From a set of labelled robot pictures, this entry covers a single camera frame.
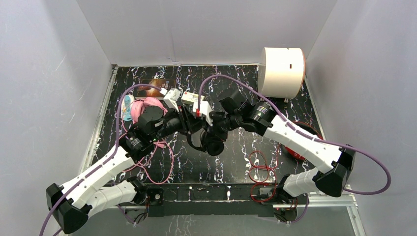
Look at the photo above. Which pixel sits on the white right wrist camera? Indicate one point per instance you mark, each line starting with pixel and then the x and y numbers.
pixel 203 111

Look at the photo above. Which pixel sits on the pink over-ear headphones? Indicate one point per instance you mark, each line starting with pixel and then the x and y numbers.
pixel 139 105

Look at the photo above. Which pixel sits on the small white cardboard box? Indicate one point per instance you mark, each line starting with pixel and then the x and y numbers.
pixel 189 98

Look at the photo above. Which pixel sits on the white cylindrical container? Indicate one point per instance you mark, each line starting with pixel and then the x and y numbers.
pixel 281 72

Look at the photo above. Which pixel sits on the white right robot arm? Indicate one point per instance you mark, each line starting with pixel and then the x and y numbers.
pixel 332 165

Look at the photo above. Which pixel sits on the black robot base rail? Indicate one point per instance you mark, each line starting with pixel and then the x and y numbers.
pixel 216 199

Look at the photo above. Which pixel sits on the black on-ear headphones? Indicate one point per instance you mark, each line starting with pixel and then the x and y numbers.
pixel 211 141

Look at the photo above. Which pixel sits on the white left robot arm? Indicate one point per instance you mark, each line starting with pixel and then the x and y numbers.
pixel 74 202

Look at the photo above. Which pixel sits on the white and blue small device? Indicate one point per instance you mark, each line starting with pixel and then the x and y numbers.
pixel 126 107

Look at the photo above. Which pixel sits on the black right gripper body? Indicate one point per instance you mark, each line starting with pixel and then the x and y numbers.
pixel 222 124

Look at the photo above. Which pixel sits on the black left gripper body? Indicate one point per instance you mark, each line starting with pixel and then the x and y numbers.
pixel 185 122

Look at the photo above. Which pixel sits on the dark paperback book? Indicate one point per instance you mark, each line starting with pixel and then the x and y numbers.
pixel 146 91

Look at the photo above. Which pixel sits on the red and black headphones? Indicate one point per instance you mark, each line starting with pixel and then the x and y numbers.
pixel 295 153

